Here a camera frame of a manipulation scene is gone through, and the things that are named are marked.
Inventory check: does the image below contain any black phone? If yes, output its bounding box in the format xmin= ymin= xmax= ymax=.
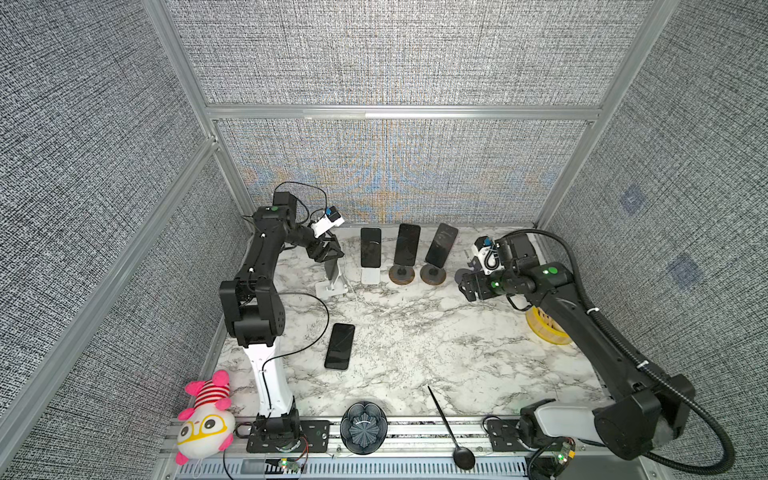
xmin=324 ymin=323 xmax=355 ymax=371
xmin=394 ymin=223 xmax=421 ymax=267
xmin=425 ymin=223 xmax=458 ymax=268
xmin=360 ymin=227 xmax=382 ymax=269
xmin=324 ymin=259 xmax=339 ymax=283

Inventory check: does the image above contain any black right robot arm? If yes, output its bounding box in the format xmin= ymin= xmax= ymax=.
xmin=458 ymin=228 xmax=736 ymax=476

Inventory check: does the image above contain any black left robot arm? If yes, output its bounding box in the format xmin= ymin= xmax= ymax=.
xmin=219 ymin=191 xmax=344 ymax=451

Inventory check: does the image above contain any white folding phone stand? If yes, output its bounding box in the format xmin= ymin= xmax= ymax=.
xmin=315 ymin=269 xmax=349 ymax=300

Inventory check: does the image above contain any round wooden phone stand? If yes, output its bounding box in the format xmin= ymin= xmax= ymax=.
xmin=420 ymin=264 xmax=447 ymax=286
xmin=388 ymin=265 xmax=415 ymax=285

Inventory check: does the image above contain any white flat phone stand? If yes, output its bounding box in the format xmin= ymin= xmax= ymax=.
xmin=361 ymin=267 xmax=381 ymax=285

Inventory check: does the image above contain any black phone on wooden stand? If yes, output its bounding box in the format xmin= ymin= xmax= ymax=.
xmin=425 ymin=223 xmax=458 ymax=268
xmin=394 ymin=223 xmax=421 ymax=267

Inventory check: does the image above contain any yellow bowl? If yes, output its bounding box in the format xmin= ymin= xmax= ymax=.
xmin=525 ymin=307 xmax=572 ymax=345

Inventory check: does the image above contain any black long spoon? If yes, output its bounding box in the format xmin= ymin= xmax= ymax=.
xmin=427 ymin=386 xmax=476 ymax=471

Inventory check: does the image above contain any dark glass flower dish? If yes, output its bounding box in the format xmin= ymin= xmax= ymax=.
xmin=339 ymin=401 xmax=388 ymax=455

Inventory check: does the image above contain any pink white plush toy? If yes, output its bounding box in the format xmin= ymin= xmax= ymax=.
xmin=175 ymin=370 xmax=236 ymax=466

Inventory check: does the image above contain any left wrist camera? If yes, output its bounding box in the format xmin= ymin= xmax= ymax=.
xmin=310 ymin=206 xmax=345 ymax=238

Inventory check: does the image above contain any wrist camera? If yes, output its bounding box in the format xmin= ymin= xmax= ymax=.
xmin=473 ymin=236 xmax=503 ymax=275
xmin=310 ymin=206 xmax=345 ymax=238

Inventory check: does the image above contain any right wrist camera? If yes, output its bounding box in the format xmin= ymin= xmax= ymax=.
xmin=473 ymin=236 xmax=503 ymax=275

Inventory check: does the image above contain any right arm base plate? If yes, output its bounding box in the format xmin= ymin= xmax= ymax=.
xmin=483 ymin=417 xmax=527 ymax=453

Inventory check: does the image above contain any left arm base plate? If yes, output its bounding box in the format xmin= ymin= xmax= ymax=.
xmin=246 ymin=419 xmax=331 ymax=456

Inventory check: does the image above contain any aluminium frame corner post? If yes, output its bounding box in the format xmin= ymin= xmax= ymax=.
xmin=142 ymin=0 xmax=256 ymax=215

